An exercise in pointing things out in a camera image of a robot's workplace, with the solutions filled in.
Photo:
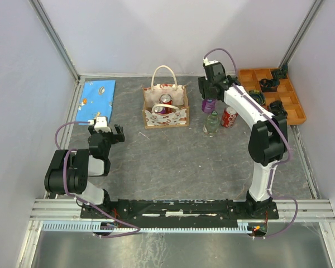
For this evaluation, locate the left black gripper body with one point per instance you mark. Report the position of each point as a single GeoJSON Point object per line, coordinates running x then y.
{"type": "Point", "coordinates": [108, 138]}

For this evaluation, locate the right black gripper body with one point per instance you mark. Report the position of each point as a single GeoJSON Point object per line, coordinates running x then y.
{"type": "Point", "coordinates": [205, 87]}

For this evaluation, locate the purple soda can back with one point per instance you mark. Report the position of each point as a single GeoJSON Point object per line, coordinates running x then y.
{"type": "Point", "coordinates": [208, 105]}

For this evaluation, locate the purple soda can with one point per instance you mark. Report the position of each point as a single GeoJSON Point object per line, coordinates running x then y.
{"type": "Point", "coordinates": [208, 105]}
{"type": "Point", "coordinates": [160, 109]}

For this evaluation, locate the red soda can front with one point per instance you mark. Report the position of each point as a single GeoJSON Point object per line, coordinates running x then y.
{"type": "Point", "coordinates": [229, 117]}

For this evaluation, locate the red soda can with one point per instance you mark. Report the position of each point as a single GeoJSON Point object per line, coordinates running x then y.
{"type": "Point", "coordinates": [166, 99]}
{"type": "Point", "coordinates": [229, 117]}

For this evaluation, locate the clear glass beverage bottle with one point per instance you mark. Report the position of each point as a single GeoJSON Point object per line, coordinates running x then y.
{"type": "Point", "coordinates": [211, 124]}

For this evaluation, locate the patterned canvas tote bag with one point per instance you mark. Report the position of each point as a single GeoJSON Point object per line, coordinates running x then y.
{"type": "Point", "coordinates": [177, 113]}

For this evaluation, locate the red soda can back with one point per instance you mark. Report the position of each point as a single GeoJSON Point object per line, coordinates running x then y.
{"type": "Point", "coordinates": [166, 99]}

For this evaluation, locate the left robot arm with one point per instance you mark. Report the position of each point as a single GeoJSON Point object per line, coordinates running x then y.
{"type": "Point", "coordinates": [85, 163]}

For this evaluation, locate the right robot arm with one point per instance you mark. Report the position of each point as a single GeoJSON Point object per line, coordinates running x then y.
{"type": "Point", "coordinates": [268, 139]}

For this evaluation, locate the blue patterned cloth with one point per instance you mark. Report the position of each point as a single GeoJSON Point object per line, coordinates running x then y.
{"type": "Point", "coordinates": [96, 100]}

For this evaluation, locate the blue green rolled sock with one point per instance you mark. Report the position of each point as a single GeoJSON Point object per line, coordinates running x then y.
{"type": "Point", "coordinates": [258, 97]}

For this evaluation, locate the purple soda can front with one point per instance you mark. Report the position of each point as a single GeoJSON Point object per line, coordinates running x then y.
{"type": "Point", "coordinates": [160, 109]}

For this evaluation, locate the black rolled sock upper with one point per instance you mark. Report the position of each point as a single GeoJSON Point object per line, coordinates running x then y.
{"type": "Point", "coordinates": [269, 85]}

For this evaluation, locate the black rolled sock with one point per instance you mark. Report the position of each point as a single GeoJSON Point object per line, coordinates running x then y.
{"type": "Point", "coordinates": [276, 107]}
{"type": "Point", "coordinates": [269, 85]}

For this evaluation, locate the orange wooden divider tray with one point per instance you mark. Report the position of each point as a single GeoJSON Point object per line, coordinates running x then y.
{"type": "Point", "coordinates": [250, 79]}

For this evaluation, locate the black rolled sock lower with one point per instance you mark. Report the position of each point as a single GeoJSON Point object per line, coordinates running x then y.
{"type": "Point", "coordinates": [276, 107]}

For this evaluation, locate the dark rolled sock corner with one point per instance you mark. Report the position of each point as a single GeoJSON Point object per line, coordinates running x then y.
{"type": "Point", "coordinates": [280, 73]}

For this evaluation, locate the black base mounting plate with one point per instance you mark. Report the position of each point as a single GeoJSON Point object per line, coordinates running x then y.
{"type": "Point", "coordinates": [181, 213]}

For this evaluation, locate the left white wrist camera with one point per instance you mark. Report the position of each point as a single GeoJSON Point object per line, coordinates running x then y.
{"type": "Point", "coordinates": [100, 124]}

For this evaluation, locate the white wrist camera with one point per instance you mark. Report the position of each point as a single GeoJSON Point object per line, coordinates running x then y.
{"type": "Point", "coordinates": [206, 62]}
{"type": "Point", "coordinates": [100, 124]}

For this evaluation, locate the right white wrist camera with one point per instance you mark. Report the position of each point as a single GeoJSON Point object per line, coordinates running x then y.
{"type": "Point", "coordinates": [206, 62]}

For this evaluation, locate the blue slotted cable duct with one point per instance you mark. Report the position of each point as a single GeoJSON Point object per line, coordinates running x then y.
{"type": "Point", "coordinates": [99, 227]}

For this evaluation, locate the aluminium front frame rail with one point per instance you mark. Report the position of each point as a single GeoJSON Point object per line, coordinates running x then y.
{"type": "Point", "coordinates": [313, 210]}

